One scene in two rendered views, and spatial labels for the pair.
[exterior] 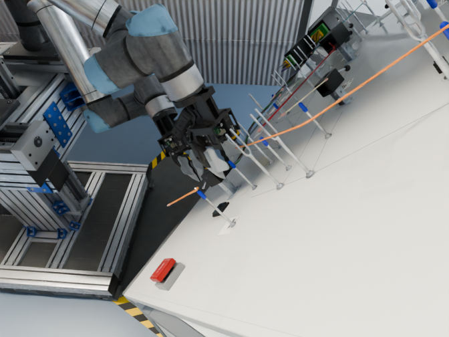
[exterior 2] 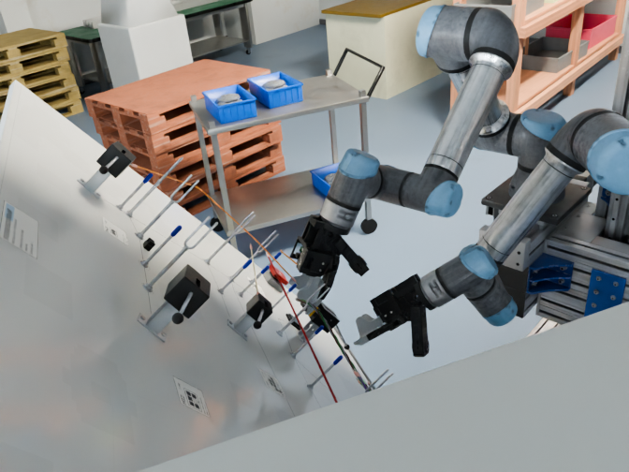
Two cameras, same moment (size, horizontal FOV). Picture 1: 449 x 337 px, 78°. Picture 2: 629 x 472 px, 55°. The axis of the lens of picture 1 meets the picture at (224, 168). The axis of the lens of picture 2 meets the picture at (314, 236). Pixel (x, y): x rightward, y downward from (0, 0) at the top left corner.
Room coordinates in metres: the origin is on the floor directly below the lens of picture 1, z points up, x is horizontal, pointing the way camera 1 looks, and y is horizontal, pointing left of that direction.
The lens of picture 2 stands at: (1.16, -0.79, 1.99)
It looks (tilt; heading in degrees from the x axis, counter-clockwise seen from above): 30 degrees down; 132
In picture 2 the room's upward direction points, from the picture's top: 6 degrees counter-clockwise
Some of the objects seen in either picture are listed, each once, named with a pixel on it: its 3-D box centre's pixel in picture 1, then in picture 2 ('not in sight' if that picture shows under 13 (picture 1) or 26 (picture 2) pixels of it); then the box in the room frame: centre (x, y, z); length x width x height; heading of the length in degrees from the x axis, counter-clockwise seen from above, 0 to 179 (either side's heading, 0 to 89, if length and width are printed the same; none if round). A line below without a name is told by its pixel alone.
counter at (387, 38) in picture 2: not in sight; (417, 30); (-2.43, 5.35, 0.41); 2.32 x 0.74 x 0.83; 86
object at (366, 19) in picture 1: (349, 30); not in sight; (1.40, -0.61, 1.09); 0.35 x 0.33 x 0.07; 149
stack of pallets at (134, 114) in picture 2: not in sight; (193, 136); (-2.35, 1.92, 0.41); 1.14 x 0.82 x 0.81; 85
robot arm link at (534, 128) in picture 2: not in sight; (539, 137); (0.63, 0.77, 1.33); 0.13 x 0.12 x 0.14; 179
